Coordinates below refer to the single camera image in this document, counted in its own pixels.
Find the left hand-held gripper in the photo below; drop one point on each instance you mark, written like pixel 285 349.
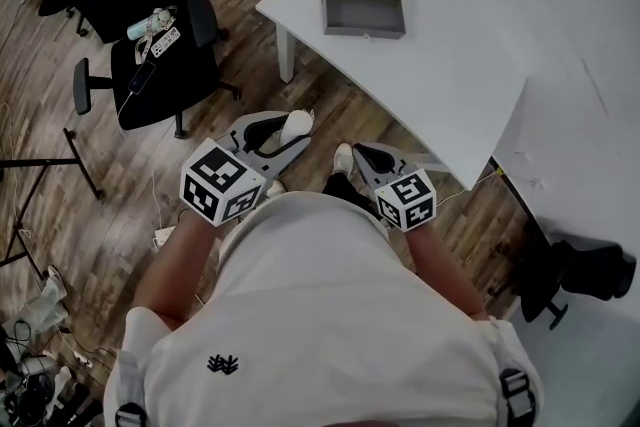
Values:
pixel 220 185

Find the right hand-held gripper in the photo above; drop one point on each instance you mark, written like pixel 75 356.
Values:
pixel 407 200

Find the small white roll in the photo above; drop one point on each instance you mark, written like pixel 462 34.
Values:
pixel 297 122

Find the person's left forearm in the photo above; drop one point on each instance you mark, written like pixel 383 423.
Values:
pixel 170 265

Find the person's right forearm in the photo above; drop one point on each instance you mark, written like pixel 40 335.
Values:
pixel 440 270

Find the person's right white shoe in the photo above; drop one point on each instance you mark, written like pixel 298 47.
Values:
pixel 343 159

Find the person's white shoe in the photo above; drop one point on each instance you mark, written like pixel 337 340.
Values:
pixel 276 189
pixel 343 159

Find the person's black trousers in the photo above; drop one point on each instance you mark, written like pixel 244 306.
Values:
pixel 347 192

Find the person's left white shoe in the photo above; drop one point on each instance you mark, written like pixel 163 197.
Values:
pixel 276 189

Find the white table leg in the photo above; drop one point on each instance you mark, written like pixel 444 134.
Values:
pixel 430 162
pixel 286 55

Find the black office chair with items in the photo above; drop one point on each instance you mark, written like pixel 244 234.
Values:
pixel 170 90

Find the black smartphone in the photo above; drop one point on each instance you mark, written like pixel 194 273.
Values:
pixel 142 77

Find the white card with black squares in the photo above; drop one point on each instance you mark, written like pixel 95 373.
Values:
pixel 165 42

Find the white power strip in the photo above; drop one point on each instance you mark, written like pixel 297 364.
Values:
pixel 164 238

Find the small white plush charm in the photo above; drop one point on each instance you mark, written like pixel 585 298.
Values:
pixel 163 17

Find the person's white shirt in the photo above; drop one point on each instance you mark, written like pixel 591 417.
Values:
pixel 320 315

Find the pale green bottle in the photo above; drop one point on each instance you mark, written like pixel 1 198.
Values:
pixel 139 29

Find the black swivel chair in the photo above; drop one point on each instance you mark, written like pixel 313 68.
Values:
pixel 575 270

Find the black metal stand frame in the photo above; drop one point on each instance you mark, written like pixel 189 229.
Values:
pixel 50 161

